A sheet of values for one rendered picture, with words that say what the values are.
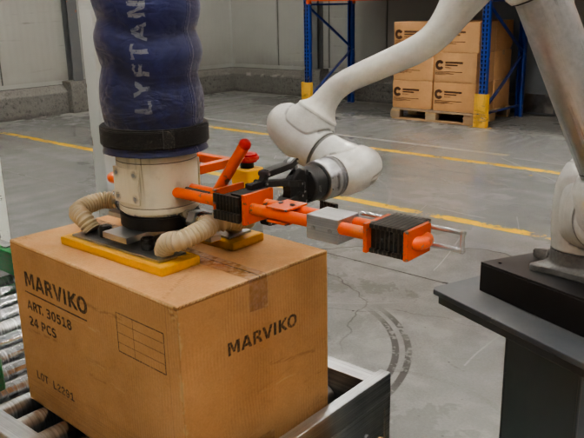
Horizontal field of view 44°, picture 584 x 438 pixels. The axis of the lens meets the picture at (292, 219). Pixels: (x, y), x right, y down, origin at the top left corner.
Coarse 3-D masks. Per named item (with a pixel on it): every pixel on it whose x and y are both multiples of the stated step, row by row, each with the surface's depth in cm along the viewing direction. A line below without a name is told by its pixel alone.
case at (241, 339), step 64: (64, 256) 152; (256, 256) 149; (320, 256) 151; (64, 320) 154; (128, 320) 136; (192, 320) 128; (256, 320) 140; (320, 320) 155; (64, 384) 161; (128, 384) 142; (192, 384) 131; (256, 384) 144; (320, 384) 159
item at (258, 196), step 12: (216, 192) 140; (228, 192) 142; (252, 192) 137; (264, 192) 139; (216, 204) 140; (228, 204) 137; (240, 204) 135; (216, 216) 139; (228, 216) 137; (240, 216) 136; (252, 216) 137
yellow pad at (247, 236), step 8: (216, 232) 158; (224, 232) 158; (240, 232) 158; (248, 232) 159; (256, 232) 159; (224, 240) 154; (232, 240) 154; (240, 240) 154; (248, 240) 156; (256, 240) 158; (224, 248) 154; (232, 248) 153; (240, 248) 154
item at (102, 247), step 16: (64, 240) 158; (80, 240) 156; (96, 240) 154; (112, 240) 154; (144, 240) 146; (112, 256) 148; (128, 256) 145; (144, 256) 144; (176, 256) 144; (192, 256) 145; (160, 272) 139
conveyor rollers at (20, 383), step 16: (0, 272) 262; (0, 288) 245; (0, 304) 234; (16, 304) 231; (0, 320) 225; (16, 320) 220; (0, 336) 208; (16, 336) 210; (0, 352) 199; (16, 352) 201; (16, 368) 191; (16, 384) 182; (0, 400) 179; (16, 400) 174; (32, 400) 176; (16, 416) 173; (32, 416) 167; (48, 416) 169; (48, 432) 161; (64, 432) 162; (80, 432) 165
